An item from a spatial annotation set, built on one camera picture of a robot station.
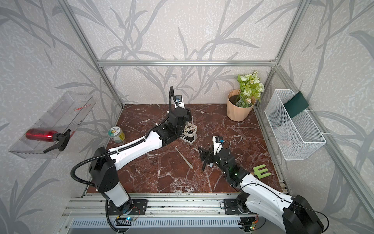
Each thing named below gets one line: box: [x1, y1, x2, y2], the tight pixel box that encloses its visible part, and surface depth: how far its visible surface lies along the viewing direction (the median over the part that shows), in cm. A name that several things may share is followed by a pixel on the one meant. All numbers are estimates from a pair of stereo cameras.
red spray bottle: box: [25, 128, 72, 153], surface depth 57 cm
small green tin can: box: [108, 126, 126, 143], surface depth 97 cm
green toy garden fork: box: [252, 164, 272, 179], surface depth 88 cm
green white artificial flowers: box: [235, 70, 265, 108], surface depth 95 cm
